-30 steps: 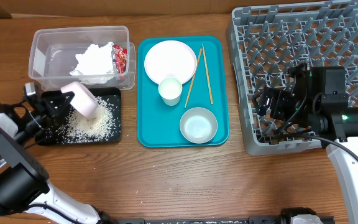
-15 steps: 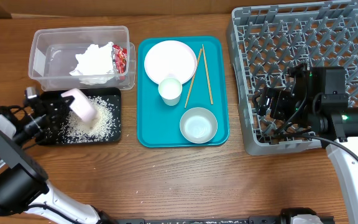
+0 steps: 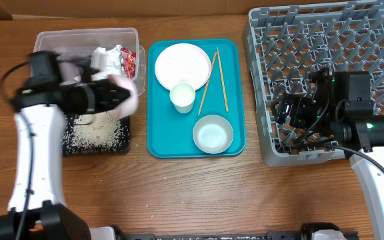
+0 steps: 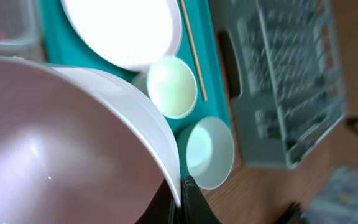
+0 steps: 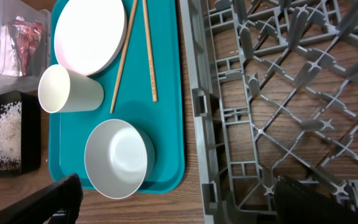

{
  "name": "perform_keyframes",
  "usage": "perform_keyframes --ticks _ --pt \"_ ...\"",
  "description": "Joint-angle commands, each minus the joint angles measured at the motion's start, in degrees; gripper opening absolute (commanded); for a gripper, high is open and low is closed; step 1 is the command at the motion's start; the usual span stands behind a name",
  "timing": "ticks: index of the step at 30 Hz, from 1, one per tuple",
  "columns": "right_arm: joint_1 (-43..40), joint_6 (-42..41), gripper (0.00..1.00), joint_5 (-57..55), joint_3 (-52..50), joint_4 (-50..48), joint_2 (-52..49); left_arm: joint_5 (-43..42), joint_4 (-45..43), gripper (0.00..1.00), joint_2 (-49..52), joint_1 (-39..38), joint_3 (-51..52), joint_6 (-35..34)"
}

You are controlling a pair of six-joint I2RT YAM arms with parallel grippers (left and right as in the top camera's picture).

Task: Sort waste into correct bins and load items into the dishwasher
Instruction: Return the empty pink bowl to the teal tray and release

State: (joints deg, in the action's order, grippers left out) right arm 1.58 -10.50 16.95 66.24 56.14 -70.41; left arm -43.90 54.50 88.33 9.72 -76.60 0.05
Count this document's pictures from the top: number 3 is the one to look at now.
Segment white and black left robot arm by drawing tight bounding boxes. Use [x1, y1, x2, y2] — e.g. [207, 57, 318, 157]
[0, 51, 138, 239]

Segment teal plastic serving tray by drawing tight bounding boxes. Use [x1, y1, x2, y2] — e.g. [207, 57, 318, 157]
[147, 39, 247, 159]

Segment large white round plate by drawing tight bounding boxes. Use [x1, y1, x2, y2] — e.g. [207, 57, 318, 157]
[154, 43, 212, 90]

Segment grey-green bowl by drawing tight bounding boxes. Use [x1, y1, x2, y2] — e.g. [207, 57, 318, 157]
[193, 115, 233, 155]

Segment pink bowl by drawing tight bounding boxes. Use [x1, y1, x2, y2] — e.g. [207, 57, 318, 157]
[109, 75, 139, 120]

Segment crumpled white tissue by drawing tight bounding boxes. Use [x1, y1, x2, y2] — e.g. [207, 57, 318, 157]
[91, 45, 122, 81]

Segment left wooden chopstick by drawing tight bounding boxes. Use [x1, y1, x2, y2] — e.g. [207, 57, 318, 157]
[198, 52, 217, 116]

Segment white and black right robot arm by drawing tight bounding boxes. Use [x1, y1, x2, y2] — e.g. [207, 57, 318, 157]
[271, 67, 384, 239]

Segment red snack wrapper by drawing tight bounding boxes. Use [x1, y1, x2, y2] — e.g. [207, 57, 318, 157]
[120, 47, 137, 79]

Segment black waste tray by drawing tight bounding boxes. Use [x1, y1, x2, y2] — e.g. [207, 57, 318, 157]
[60, 113, 131, 155]

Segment pale green plastic cup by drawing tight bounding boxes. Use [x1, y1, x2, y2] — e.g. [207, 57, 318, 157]
[169, 83, 195, 113]

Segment grey dishwasher rack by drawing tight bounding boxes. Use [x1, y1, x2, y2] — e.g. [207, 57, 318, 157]
[243, 1, 384, 167]

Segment black rail at table edge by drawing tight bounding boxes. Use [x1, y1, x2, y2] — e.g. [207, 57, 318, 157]
[88, 221, 359, 240]

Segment clear plastic waste bin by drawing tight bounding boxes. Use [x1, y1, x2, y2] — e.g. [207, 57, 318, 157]
[33, 27, 146, 95]

